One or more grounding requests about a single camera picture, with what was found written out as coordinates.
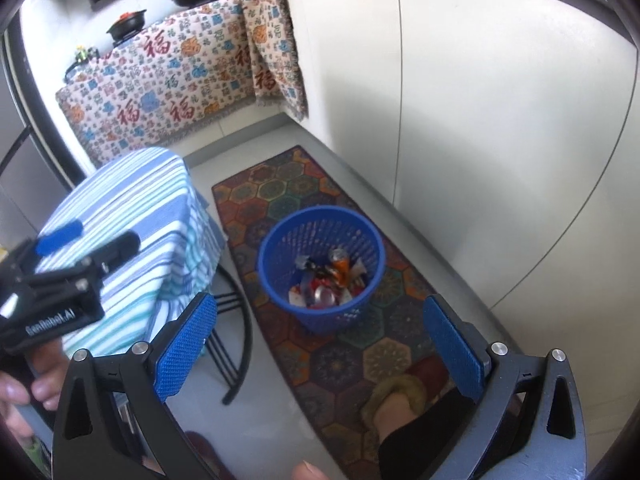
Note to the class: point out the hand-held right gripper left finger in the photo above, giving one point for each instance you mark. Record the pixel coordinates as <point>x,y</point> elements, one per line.
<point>185,345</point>

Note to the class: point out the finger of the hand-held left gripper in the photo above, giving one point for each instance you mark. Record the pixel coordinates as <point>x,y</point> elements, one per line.
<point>60,237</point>
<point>120,247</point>

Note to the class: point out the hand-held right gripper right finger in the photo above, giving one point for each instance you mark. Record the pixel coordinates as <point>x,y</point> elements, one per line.
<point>452,345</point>

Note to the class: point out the white paper wrapper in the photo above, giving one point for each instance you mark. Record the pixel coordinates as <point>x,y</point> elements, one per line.
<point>296,296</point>

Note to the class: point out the red foil wrapper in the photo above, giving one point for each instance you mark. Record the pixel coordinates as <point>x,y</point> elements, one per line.
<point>310,291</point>

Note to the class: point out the crushed silver can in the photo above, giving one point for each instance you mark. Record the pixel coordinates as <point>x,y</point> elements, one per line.
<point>325,296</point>

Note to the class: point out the blue plastic mesh basket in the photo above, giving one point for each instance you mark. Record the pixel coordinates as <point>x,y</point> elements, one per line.
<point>320,230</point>

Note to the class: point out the person's left hand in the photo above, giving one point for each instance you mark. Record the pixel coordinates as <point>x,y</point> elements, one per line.
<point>47,392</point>

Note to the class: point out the person's right hand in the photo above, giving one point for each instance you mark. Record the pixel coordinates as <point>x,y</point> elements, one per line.
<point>310,472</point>

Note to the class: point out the blue striped tablecloth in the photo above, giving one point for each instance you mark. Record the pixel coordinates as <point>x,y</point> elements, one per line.
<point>140,195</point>

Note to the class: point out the olive fuzzy slipper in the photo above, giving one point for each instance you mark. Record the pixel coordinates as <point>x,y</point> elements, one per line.
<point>400,385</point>

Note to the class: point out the grey refrigerator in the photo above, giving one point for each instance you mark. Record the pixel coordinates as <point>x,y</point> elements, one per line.
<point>25,170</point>

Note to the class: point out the person's foot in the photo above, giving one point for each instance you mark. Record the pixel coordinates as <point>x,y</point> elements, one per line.
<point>395,415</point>

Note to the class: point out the black trouser leg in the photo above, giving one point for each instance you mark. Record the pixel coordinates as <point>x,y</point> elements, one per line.
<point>430,440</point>

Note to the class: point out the hexagon patterned rug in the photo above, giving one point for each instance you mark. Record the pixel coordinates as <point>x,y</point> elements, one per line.
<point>350,350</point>

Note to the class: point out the dark red slipper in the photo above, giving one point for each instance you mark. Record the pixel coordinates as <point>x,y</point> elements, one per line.
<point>205,455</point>

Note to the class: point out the large printed cloth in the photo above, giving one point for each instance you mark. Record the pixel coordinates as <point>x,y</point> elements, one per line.
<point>165,75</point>

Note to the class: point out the condiment bottle rack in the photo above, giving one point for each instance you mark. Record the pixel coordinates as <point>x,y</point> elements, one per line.
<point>82,55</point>

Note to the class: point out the black pot with red lid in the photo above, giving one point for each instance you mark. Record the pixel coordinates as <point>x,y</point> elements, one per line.
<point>127,27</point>

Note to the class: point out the white kitchen cabinet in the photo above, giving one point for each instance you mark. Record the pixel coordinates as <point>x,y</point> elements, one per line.
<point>475,110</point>

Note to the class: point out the small printed cloth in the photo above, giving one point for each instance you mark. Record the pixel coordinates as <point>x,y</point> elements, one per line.
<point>272,60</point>

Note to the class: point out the black metal table frame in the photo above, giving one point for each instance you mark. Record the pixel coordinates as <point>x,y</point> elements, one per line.
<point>248,332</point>

